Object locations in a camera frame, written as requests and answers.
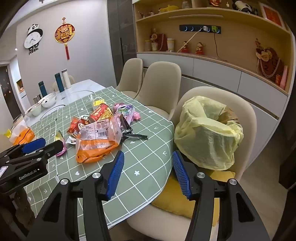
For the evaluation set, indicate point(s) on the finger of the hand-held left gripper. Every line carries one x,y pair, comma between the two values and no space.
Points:
33,146
54,148

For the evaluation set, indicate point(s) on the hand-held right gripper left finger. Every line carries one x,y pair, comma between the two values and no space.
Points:
116,171

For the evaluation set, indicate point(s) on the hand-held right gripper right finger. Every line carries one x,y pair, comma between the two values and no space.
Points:
181,176

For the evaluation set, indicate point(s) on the yellow plastic trash bag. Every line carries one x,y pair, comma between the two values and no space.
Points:
208,139

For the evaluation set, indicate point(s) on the red paper cup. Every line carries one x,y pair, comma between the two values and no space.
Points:
101,113

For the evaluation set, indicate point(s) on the person's left hand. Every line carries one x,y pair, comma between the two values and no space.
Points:
24,206

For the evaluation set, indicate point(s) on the small pink wrapper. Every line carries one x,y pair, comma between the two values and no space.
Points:
62,150

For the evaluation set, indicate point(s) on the orange white plastic bag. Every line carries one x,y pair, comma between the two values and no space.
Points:
22,134

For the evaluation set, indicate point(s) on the yellow seat cushion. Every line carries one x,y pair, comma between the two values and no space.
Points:
171,199

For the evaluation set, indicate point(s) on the small yellow packet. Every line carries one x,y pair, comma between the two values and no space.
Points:
8,134

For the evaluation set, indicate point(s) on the red snack packet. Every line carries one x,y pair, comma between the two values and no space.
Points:
72,126

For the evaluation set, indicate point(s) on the green checked tablecloth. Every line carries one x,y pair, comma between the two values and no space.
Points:
148,160

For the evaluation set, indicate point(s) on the white ceramic bowl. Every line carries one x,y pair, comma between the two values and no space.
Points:
49,102
28,112
36,111

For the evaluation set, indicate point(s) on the orange clear snack packet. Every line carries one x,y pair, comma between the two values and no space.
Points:
97,143

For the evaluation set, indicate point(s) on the black snack wrapper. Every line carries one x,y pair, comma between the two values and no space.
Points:
136,136

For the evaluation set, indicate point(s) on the steel cup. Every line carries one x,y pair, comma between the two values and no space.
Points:
36,100

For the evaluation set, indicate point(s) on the teal thermos bottle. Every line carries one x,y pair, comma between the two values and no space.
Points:
42,89

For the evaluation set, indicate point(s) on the pink pig toy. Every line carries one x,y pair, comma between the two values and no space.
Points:
137,115

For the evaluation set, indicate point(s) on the pink purple snack bag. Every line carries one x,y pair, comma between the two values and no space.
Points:
126,111

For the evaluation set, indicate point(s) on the dark door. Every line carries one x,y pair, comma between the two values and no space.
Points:
4,92

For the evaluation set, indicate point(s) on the small white yellow box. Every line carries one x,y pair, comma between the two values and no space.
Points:
97,102

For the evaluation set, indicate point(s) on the dark blue thermos bottle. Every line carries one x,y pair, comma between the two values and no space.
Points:
59,82

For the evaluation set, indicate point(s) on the white thermos bottle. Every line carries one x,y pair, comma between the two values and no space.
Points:
66,78

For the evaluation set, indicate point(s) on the brown paper bag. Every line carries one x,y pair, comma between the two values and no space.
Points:
227,115

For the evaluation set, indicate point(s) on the grey tall cabinet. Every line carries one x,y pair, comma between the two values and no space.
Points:
120,41

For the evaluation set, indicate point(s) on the red seated figurine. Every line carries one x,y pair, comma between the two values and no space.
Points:
199,49
184,48

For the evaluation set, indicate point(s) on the clear plastic cup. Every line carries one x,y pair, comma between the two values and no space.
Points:
154,47

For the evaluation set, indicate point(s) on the white yellow cup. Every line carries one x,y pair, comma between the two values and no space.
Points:
170,45

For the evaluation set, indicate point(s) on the red gift bag with flowers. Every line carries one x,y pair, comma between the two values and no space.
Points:
161,42

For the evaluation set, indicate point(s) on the small red box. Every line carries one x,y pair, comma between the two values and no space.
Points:
278,80

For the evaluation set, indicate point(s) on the pink cone box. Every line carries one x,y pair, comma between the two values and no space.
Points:
284,78

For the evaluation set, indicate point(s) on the wooden shelf cabinet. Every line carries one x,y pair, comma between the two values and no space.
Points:
235,44

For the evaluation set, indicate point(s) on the brown heart flower decoration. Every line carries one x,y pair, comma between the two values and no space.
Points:
271,62

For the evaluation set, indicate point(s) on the black power strip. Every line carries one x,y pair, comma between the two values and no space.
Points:
196,29

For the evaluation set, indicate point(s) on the white charger plug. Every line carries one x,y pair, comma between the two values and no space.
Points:
205,29

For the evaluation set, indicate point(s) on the green charger plug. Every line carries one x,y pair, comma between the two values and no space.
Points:
214,29

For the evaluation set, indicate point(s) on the small shelf figurines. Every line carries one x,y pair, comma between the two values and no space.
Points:
146,14

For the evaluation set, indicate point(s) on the yellow toy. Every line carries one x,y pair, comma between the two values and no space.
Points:
167,8

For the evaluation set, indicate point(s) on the clear glass jar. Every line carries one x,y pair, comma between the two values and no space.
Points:
185,4

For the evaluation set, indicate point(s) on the red gold figurine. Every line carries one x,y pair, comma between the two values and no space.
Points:
214,2

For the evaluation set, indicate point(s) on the panda plush toy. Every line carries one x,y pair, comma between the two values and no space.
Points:
244,7

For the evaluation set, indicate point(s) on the red framed picture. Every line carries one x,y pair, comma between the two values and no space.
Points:
272,14

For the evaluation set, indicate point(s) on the panda wall clock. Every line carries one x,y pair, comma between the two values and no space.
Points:
32,40

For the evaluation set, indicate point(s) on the red round wall ornament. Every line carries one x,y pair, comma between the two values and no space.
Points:
64,33

